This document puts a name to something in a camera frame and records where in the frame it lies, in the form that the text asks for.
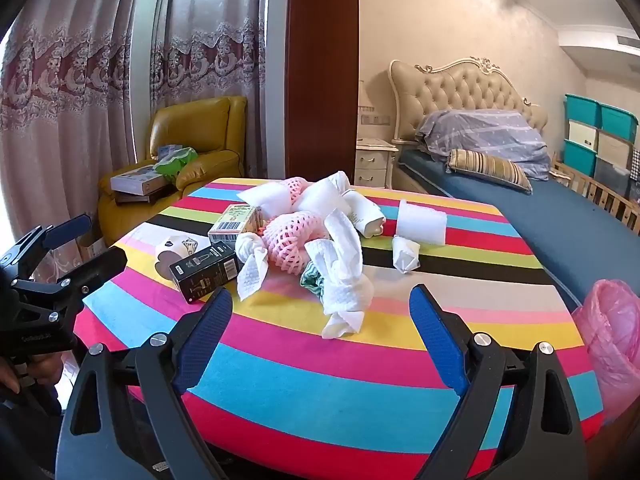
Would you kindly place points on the dark brown wooden panel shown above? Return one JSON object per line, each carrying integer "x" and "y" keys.
{"x": 322, "y": 70}

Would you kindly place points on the pink plastic bag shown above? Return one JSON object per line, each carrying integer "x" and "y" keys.
{"x": 612, "y": 335}

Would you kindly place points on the white foam sheet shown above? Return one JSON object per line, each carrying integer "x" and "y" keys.
{"x": 265, "y": 197}
{"x": 422, "y": 222}
{"x": 322, "y": 200}

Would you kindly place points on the cream nightstand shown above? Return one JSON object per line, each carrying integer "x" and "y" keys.
{"x": 372, "y": 162}

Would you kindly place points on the yellow leather armchair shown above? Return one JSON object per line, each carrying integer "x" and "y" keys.
{"x": 200, "y": 125}

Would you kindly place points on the white table lamp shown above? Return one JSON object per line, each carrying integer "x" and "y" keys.
{"x": 366, "y": 96}

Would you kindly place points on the cardboard box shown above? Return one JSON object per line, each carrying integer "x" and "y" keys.
{"x": 91, "y": 249}

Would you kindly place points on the striped tablecloth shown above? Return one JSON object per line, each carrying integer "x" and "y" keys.
{"x": 325, "y": 365}

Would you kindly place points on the white flat box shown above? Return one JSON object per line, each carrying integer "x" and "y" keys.
{"x": 136, "y": 179}

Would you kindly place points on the green plastic bag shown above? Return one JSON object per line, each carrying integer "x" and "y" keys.
{"x": 175, "y": 165}

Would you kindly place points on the white paper towel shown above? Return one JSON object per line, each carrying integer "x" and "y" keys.
{"x": 342, "y": 245}
{"x": 347, "y": 305}
{"x": 252, "y": 265}

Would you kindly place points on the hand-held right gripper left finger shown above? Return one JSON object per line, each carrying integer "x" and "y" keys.
{"x": 202, "y": 340}

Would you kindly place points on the person's left hand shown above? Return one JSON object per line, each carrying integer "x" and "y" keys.
{"x": 47, "y": 370}

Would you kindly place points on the pink lace curtain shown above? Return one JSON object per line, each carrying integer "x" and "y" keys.
{"x": 65, "y": 85}
{"x": 215, "y": 45}

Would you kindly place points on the brown flat box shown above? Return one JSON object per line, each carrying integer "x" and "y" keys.
{"x": 150, "y": 196}

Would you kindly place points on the fruit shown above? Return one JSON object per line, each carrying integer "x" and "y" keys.
{"x": 296, "y": 187}
{"x": 290, "y": 240}

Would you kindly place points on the wall switch panel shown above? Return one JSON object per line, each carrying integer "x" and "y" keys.
{"x": 375, "y": 120}

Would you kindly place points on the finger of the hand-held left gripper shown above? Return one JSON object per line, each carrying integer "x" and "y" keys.
{"x": 102, "y": 264}
{"x": 67, "y": 231}

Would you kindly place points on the black printed carton box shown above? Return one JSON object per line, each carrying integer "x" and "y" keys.
{"x": 202, "y": 271}

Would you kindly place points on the white plastic bottle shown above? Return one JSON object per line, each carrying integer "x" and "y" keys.
{"x": 365, "y": 215}

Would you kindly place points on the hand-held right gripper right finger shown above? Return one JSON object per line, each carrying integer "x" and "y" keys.
{"x": 437, "y": 335}

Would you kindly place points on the small printed carton box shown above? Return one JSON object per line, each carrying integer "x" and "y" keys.
{"x": 235, "y": 221}

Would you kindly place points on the ceiling air vent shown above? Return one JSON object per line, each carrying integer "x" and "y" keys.
{"x": 625, "y": 39}

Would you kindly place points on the stack of plastic storage boxes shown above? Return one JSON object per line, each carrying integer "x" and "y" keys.
{"x": 582, "y": 157}

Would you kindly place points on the light blue packet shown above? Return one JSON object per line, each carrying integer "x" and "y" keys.
{"x": 167, "y": 151}

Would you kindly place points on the checkered bag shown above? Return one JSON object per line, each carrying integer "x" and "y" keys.
{"x": 635, "y": 165}

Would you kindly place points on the grey-blue folded quilt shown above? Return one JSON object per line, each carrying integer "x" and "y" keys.
{"x": 480, "y": 135}

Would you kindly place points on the cream tufted headboard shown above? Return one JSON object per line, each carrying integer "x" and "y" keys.
{"x": 450, "y": 87}

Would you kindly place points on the striped pillow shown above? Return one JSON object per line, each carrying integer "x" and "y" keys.
{"x": 490, "y": 170}

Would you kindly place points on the white plastic bag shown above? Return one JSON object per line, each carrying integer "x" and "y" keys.
{"x": 405, "y": 254}

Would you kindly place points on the green patterned wrapper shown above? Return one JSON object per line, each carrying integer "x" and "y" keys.
{"x": 311, "y": 279}

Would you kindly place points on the wooden bed rail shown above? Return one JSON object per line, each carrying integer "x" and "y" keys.
{"x": 607, "y": 200}

